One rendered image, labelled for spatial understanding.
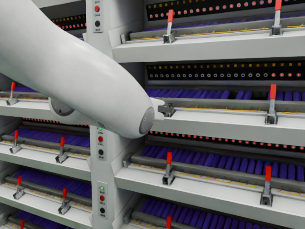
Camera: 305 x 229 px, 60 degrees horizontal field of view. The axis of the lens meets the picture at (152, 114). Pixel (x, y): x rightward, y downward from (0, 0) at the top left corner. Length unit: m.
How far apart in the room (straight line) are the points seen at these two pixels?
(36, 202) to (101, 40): 0.72
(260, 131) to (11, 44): 0.54
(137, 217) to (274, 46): 0.67
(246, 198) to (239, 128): 0.18
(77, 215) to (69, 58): 0.81
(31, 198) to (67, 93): 0.96
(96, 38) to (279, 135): 0.58
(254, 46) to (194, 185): 0.40
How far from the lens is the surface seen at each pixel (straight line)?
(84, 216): 1.06
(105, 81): 0.34
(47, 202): 1.20
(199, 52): 0.70
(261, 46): 0.67
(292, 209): 0.74
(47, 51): 0.34
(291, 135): 0.67
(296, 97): 0.77
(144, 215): 0.95
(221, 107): 0.74
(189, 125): 0.71
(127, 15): 0.91
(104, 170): 0.89
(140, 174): 0.85
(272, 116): 0.69
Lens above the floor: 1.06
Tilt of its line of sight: 8 degrees down
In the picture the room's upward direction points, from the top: straight up
